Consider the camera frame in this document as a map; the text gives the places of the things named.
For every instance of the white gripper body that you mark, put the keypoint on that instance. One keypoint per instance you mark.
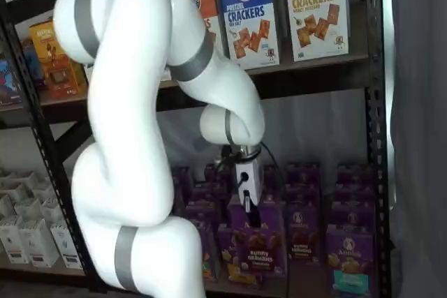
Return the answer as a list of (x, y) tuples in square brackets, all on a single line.
[(253, 176)]

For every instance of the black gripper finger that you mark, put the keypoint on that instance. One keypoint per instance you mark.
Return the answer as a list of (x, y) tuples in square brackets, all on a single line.
[(255, 216)]

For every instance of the purple Annie's box brown patch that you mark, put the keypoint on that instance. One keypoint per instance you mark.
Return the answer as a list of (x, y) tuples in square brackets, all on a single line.
[(262, 252), (303, 174), (302, 194), (304, 238)]

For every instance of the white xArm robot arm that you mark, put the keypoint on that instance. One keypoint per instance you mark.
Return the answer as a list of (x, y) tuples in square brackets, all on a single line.
[(122, 137)]

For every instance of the purple Annie's box yellow patch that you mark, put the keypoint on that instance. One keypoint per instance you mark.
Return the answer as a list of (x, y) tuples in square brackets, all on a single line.
[(270, 199), (227, 259), (272, 174)]

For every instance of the purple Annie's box green patch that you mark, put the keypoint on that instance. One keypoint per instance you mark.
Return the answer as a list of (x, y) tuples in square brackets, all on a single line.
[(209, 252), (204, 212), (207, 193), (214, 173)]

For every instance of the purple Annie's box teal patch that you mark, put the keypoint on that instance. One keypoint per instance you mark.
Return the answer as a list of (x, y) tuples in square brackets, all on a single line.
[(354, 194), (352, 214), (351, 259), (355, 174)]

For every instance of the blue pretzel crackers box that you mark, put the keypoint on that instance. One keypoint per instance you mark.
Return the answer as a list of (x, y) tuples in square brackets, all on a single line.
[(248, 15)]

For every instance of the tan honey mustard crackers box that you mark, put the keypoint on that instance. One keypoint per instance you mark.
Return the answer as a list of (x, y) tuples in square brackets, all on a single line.
[(314, 15)]

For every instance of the orange baking mix box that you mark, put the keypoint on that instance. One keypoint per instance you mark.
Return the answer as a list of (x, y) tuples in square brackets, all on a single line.
[(59, 81)]

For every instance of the blue printed snack box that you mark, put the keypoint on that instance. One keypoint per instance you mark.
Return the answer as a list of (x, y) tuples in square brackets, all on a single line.
[(10, 81), (33, 64)]

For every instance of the black metal shelving rack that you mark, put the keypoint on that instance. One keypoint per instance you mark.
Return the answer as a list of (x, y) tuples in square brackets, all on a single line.
[(375, 137)]

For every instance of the white paper bag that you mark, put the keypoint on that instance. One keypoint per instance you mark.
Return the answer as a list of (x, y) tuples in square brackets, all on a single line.
[(29, 209), (64, 245), (17, 177), (15, 191), (12, 242), (52, 209)]

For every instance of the white cartons group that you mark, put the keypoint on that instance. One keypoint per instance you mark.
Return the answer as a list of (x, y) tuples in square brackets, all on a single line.
[(38, 244)]

